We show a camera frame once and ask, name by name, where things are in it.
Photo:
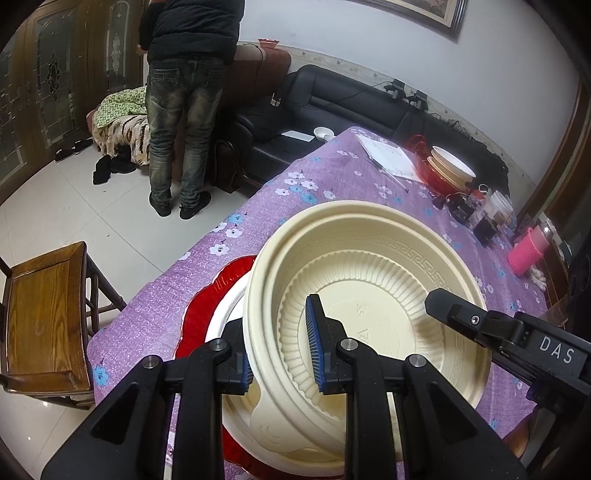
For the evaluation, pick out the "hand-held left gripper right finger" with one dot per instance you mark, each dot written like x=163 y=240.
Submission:
x=316 y=346

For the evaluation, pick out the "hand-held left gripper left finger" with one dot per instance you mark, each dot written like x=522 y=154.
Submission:
x=244 y=374

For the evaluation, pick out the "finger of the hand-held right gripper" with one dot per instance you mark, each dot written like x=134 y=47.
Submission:
x=466 y=318

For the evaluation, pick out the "large red plastic plate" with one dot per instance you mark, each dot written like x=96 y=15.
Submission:
x=198 y=304

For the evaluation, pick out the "wooden side cabinet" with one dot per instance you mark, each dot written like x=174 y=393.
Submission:
x=556 y=281

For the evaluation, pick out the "white gloves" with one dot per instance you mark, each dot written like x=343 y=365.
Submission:
x=538 y=277

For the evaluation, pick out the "bottle with pink knitted sleeve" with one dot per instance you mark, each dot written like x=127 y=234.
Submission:
x=526 y=251

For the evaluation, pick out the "dark jar with brown lid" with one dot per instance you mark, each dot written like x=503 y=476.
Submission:
x=485 y=228

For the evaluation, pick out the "black jar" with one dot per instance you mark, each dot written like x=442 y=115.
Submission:
x=461 y=208

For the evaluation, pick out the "white plastic jar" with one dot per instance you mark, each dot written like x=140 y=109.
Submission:
x=502 y=207

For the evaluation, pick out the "black clip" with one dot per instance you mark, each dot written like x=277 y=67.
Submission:
x=438 y=201

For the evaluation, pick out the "red bowl under stack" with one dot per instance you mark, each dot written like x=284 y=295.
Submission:
x=420 y=164

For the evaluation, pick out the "purple floral tablecloth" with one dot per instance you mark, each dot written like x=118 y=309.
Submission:
x=323 y=184

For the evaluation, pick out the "black pen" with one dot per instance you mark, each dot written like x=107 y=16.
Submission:
x=390 y=174

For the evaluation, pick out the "white paper sheet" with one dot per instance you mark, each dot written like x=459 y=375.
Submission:
x=390 y=157

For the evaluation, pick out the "brown leather bag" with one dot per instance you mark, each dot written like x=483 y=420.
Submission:
x=231 y=166

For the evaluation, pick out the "wooden chair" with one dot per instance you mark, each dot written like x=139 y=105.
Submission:
x=46 y=318

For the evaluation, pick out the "white flat sheet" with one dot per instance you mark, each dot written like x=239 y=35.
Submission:
x=299 y=136

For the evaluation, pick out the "small white bowl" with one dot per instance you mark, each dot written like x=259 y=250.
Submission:
x=323 y=134

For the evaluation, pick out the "black device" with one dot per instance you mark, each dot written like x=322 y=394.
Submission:
x=396 y=89
x=419 y=100

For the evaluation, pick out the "black clothes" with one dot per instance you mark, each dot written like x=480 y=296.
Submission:
x=111 y=166

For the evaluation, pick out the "black leather sofa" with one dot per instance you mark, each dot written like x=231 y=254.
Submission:
x=332 y=97

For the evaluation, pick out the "tiger print blanket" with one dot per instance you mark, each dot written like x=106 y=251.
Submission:
x=129 y=138

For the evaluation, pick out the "brown sofa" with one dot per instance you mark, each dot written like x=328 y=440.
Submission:
x=258 y=83

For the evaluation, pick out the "black slipper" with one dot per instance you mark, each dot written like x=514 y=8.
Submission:
x=83 y=145
x=64 y=154

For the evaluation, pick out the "green patterned blanket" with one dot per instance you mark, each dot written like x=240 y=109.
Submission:
x=122 y=104

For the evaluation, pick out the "small red bowl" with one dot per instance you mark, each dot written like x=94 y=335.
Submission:
x=268 y=43

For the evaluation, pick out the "framed painting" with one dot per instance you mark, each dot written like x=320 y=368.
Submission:
x=434 y=11

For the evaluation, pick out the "wooden wardrobe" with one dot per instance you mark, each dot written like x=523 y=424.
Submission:
x=55 y=92

